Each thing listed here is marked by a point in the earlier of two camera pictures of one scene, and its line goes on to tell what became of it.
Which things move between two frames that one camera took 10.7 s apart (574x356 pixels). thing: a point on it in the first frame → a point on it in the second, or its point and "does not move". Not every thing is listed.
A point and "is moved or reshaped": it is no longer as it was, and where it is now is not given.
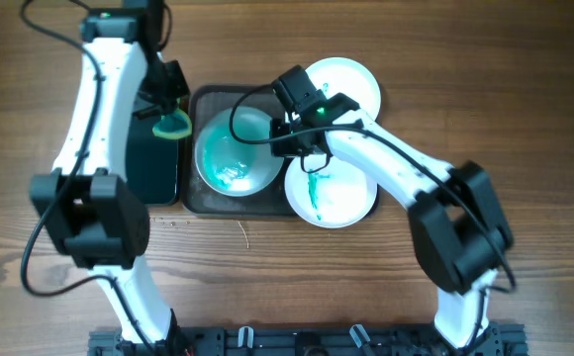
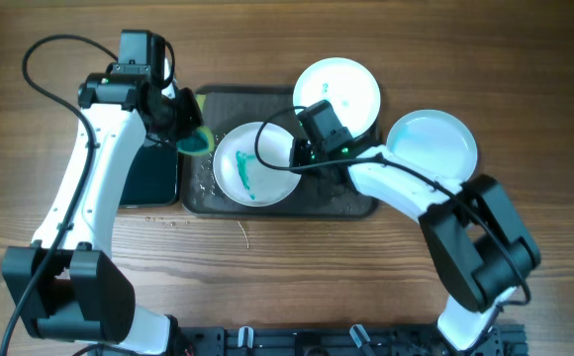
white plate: x=325 y=192 → x=238 y=172
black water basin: x=151 y=162 does not move
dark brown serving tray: x=201 y=200 does not move
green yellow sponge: x=174 y=126 is moved or reshaped
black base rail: x=312 y=340 does not move
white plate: x=341 y=75 does not move
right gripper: x=283 y=136 → x=299 y=155
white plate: x=232 y=168 → x=435 y=141
